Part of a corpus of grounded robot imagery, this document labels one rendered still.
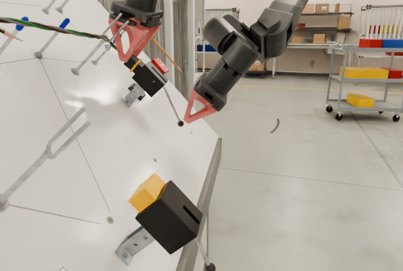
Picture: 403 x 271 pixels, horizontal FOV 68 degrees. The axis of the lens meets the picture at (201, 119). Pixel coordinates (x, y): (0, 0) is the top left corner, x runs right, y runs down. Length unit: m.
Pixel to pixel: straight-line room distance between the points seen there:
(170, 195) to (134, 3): 0.34
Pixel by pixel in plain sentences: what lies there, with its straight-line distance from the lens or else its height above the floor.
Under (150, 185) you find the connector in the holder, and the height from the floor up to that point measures 1.02.
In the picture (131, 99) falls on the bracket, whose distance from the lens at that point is 0.65.
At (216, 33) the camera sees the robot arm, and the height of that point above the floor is 1.19.
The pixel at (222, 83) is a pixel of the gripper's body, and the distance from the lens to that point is 0.59.
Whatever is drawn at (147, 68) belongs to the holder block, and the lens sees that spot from 0.61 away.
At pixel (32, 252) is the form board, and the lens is 0.36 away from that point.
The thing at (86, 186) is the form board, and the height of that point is 1.00.
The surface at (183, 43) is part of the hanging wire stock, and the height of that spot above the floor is 1.12.
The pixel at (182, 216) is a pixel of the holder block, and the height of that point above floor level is 0.99.
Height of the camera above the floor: 1.20
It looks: 17 degrees down
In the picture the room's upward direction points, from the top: straight up
